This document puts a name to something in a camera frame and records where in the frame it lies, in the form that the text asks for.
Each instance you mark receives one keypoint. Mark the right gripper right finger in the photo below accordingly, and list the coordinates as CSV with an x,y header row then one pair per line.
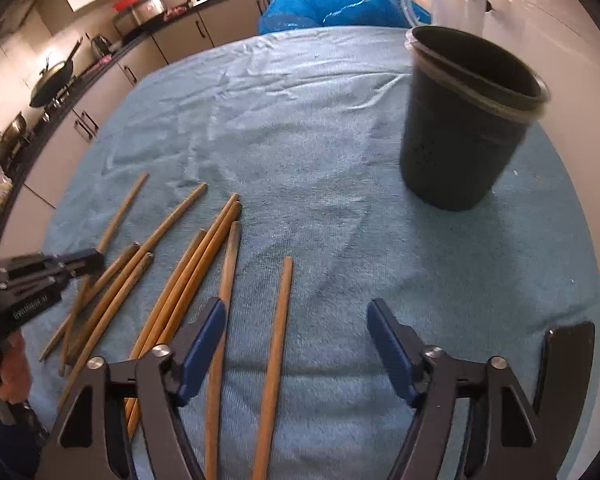
x,y
503,437

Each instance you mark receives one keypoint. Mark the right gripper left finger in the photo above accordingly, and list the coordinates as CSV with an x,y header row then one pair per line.
x,y
89,439

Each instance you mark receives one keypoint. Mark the wooden chopstick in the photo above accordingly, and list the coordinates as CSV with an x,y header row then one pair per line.
x,y
77,343
100,328
102,245
173,313
202,246
167,289
270,392
214,392
88,291

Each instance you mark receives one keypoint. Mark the beige kitchen base cabinets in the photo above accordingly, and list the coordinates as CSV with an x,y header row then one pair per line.
x,y
54,148

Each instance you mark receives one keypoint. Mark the operator left hand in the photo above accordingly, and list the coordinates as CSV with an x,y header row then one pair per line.
x,y
16,379

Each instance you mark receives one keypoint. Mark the black wok on stove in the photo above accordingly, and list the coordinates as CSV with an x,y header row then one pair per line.
x,y
53,79

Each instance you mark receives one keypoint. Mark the electric kettle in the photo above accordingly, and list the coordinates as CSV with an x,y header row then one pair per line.
x,y
101,46

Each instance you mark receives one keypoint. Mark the blue terry table cloth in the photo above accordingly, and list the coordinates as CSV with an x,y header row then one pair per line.
x,y
305,127

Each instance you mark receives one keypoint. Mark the steel appliance with red lid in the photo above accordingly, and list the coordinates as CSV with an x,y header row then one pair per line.
x,y
134,14

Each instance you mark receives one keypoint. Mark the black utensil holder cup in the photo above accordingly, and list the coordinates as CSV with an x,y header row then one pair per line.
x,y
470,105

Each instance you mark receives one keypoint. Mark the blue plastic bag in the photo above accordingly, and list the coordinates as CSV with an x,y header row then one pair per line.
x,y
283,15

